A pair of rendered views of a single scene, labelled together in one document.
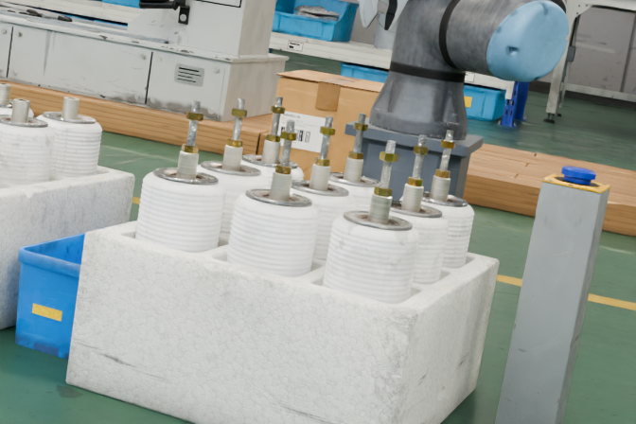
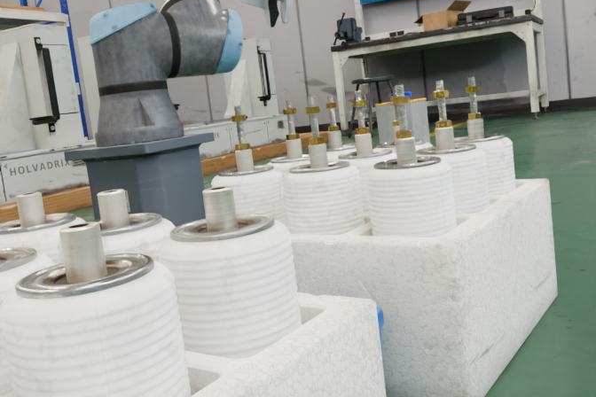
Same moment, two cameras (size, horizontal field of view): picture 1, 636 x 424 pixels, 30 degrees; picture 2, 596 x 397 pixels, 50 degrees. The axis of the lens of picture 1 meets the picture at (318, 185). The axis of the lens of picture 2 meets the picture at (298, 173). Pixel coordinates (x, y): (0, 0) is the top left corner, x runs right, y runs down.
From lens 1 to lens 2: 1.56 m
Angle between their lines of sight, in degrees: 75
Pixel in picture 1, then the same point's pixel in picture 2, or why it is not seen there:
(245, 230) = (480, 176)
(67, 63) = not seen: outside the picture
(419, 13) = (145, 34)
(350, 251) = (509, 158)
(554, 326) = not seen: hidden behind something
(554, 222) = (419, 126)
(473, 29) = (206, 36)
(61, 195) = not seen: hidden behind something
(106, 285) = (471, 285)
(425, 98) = (169, 105)
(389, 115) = (156, 128)
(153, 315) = (492, 284)
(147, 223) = (442, 214)
